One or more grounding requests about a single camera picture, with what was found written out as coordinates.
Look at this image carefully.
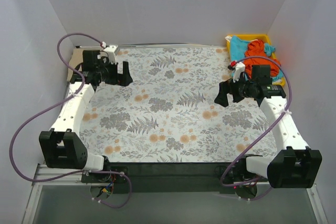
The beige t shirt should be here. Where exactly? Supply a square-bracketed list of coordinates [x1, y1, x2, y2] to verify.
[67, 48, 83, 82]

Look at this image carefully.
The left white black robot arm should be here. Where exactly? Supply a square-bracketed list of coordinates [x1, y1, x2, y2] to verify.
[39, 45, 133, 182]

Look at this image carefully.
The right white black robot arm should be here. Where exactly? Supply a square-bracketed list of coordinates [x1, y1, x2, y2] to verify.
[215, 61, 322, 188]

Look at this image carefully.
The turquoise t shirt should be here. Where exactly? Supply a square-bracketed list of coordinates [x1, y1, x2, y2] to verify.
[228, 35, 286, 83]

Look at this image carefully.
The orange t shirt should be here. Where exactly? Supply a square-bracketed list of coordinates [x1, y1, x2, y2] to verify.
[243, 39, 280, 78]

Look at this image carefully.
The floral patterned table mat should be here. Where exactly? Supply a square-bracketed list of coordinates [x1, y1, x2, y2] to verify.
[79, 46, 277, 162]

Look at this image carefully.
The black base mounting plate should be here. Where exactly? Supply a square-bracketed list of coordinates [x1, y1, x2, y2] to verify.
[81, 162, 256, 194]

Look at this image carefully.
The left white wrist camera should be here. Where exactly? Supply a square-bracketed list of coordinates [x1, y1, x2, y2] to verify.
[101, 45, 119, 64]

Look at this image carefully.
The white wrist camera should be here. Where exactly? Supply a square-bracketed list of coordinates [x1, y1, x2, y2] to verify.
[228, 61, 245, 83]
[101, 45, 119, 64]

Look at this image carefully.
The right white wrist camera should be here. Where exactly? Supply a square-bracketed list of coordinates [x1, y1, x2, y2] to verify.
[228, 61, 245, 83]

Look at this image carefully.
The aluminium frame rail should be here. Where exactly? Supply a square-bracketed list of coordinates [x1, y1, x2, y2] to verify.
[33, 163, 316, 187]

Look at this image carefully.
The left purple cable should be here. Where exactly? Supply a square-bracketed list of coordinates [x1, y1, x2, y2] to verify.
[9, 33, 132, 208]

